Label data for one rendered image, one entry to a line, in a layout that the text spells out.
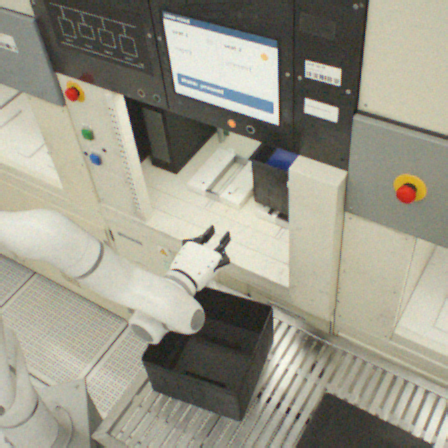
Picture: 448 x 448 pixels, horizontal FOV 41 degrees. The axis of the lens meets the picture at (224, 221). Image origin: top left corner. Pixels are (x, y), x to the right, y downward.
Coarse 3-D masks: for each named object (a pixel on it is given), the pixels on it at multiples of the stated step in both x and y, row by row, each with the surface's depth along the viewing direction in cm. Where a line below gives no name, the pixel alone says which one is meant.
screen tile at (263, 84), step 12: (228, 48) 127; (240, 48) 125; (252, 48) 123; (240, 60) 127; (252, 60) 126; (228, 72) 132; (240, 72) 130; (264, 72) 126; (240, 84) 132; (252, 84) 130; (264, 84) 128
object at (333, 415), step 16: (320, 400) 155; (336, 400) 154; (320, 416) 152; (336, 416) 152; (352, 416) 151; (368, 416) 151; (304, 432) 150; (320, 432) 149; (336, 432) 149; (352, 432) 149; (368, 432) 148; (384, 432) 148; (400, 432) 148
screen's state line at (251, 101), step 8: (184, 80) 141; (192, 80) 140; (200, 80) 138; (192, 88) 141; (200, 88) 140; (208, 88) 138; (216, 88) 137; (224, 88) 136; (224, 96) 137; (232, 96) 136; (240, 96) 135; (248, 96) 133; (248, 104) 135; (256, 104) 134; (264, 104) 132; (272, 104) 131; (272, 112) 133
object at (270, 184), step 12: (264, 144) 183; (252, 156) 180; (264, 156) 186; (252, 168) 182; (264, 168) 179; (276, 168) 176; (264, 180) 182; (276, 180) 179; (288, 180) 176; (264, 192) 186; (276, 192) 183; (288, 192) 180; (264, 204) 190; (276, 204) 187; (288, 204) 184
